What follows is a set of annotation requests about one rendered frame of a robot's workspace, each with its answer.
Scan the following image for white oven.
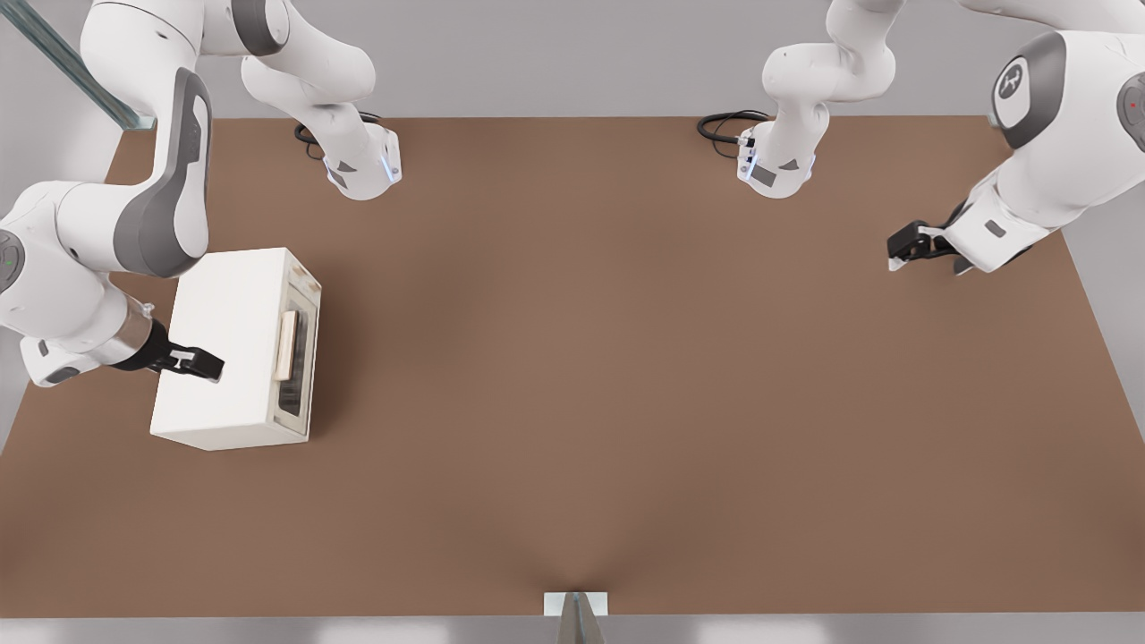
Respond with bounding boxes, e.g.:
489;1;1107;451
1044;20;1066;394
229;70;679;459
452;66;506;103
149;247;323;452

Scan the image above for pale oven door handle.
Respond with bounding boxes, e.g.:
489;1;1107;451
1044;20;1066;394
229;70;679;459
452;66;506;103
275;309;300;383

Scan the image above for black cable loop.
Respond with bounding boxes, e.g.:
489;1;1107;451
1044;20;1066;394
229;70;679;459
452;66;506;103
293;111;384;162
697;110;776;160

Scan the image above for silver frame post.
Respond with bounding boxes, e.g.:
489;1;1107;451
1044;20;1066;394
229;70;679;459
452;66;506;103
0;0;155;132
544;591;609;644

